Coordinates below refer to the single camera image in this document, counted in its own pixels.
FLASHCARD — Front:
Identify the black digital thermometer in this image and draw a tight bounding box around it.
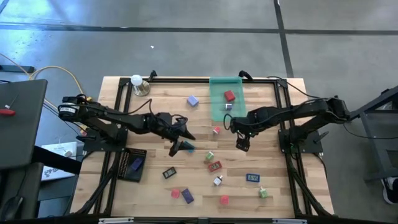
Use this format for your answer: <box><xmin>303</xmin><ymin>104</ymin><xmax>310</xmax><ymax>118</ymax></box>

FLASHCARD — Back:
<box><xmin>162</xmin><ymin>167</ymin><xmax>177</xmax><ymax>180</ymax></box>

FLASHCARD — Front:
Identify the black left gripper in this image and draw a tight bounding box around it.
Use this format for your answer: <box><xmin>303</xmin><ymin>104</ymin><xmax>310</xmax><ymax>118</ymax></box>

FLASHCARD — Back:
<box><xmin>155</xmin><ymin>112</ymin><xmax>197</xmax><ymax>157</ymax></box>

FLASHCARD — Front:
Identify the black power cable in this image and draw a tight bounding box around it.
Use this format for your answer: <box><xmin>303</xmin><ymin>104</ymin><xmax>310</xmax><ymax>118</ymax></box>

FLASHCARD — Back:
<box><xmin>341</xmin><ymin>123</ymin><xmax>398</xmax><ymax>141</ymax></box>

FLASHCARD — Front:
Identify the translucent green plastic bin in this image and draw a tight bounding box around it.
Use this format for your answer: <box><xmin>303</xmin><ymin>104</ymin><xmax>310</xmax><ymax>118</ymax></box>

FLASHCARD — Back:
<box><xmin>208</xmin><ymin>76</ymin><xmax>248</xmax><ymax>123</ymax></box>

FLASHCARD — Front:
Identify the black plastic tray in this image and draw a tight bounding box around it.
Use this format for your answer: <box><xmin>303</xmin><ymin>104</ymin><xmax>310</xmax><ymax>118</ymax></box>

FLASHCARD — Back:
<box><xmin>117</xmin><ymin>147</ymin><xmax>147</xmax><ymax>183</ymax></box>

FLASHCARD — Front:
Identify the dark grey desk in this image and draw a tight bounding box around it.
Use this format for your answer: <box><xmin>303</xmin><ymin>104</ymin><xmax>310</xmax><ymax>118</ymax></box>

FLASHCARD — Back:
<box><xmin>0</xmin><ymin>78</ymin><xmax>49</xmax><ymax>170</ymax></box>

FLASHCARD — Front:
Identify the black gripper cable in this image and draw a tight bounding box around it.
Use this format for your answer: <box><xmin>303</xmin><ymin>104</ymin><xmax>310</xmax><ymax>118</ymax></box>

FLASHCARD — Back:
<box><xmin>223</xmin><ymin>113</ymin><xmax>237</xmax><ymax>131</ymax></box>
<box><xmin>126</xmin><ymin>98</ymin><xmax>155</xmax><ymax>116</ymax></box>

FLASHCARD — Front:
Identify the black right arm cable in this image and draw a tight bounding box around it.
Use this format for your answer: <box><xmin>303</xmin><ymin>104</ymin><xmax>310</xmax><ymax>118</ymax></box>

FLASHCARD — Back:
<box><xmin>266</xmin><ymin>75</ymin><xmax>324</xmax><ymax>102</ymax></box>

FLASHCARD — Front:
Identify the silver aluminium extrusion post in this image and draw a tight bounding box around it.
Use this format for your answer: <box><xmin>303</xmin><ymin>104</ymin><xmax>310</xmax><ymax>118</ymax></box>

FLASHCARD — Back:
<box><xmin>98</xmin><ymin>217</ymin><xmax>135</xmax><ymax>224</ymax></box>
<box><xmin>272</xmin><ymin>218</ymin><xmax>307</xmax><ymax>224</ymax></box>

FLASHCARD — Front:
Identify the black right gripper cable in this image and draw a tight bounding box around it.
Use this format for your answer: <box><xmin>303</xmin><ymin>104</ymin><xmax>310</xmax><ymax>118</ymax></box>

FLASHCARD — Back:
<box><xmin>223</xmin><ymin>113</ymin><xmax>237</xmax><ymax>131</ymax></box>

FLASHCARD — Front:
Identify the black metal cart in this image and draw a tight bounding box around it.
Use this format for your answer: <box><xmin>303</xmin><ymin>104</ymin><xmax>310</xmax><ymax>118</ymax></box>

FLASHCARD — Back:
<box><xmin>343</xmin><ymin>85</ymin><xmax>398</xmax><ymax>183</ymax></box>

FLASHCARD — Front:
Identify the white bulb brass lamp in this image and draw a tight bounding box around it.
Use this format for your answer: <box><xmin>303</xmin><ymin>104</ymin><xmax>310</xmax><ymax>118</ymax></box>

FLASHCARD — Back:
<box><xmin>130</xmin><ymin>74</ymin><xmax>151</xmax><ymax>97</ymax></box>

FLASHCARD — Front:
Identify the person's foot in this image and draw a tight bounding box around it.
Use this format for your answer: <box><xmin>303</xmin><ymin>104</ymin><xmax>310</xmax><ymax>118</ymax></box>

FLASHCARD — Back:
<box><xmin>381</xmin><ymin>176</ymin><xmax>398</xmax><ymax>206</ymax></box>

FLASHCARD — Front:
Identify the lavender box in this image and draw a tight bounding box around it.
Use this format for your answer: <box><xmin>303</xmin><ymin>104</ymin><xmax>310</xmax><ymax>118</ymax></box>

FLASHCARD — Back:
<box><xmin>186</xmin><ymin>95</ymin><xmax>200</xmax><ymax>108</ymax></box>

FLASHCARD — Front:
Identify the black computer mouse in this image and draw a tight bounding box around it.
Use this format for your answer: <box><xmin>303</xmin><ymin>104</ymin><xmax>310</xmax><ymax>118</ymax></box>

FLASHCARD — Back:
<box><xmin>1</xmin><ymin>195</ymin><xmax>24</xmax><ymax>220</ymax></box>

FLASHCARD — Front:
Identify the yellow extension cable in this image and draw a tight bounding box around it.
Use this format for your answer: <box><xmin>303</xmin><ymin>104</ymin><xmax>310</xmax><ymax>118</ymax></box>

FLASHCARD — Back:
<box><xmin>0</xmin><ymin>52</ymin><xmax>94</xmax><ymax>136</ymax></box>

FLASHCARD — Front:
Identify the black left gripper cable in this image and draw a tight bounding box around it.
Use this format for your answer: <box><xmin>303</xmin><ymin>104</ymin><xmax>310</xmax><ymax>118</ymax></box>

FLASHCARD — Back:
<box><xmin>126</xmin><ymin>98</ymin><xmax>155</xmax><ymax>116</ymax></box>

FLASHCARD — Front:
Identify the white cardboard box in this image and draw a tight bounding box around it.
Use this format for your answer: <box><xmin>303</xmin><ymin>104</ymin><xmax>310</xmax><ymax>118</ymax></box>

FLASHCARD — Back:
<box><xmin>40</xmin><ymin>141</ymin><xmax>78</xmax><ymax>181</ymax></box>

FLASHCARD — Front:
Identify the red handled screwdriver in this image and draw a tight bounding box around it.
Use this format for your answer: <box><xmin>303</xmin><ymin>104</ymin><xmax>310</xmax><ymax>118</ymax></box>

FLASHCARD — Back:
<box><xmin>0</xmin><ymin>93</ymin><xmax>20</xmax><ymax>117</ymax></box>

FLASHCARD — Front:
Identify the black power strip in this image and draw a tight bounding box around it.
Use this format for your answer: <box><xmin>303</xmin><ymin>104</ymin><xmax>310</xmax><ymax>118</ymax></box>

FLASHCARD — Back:
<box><xmin>0</xmin><ymin>64</ymin><xmax>35</xmax><ymax>74</ymax></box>

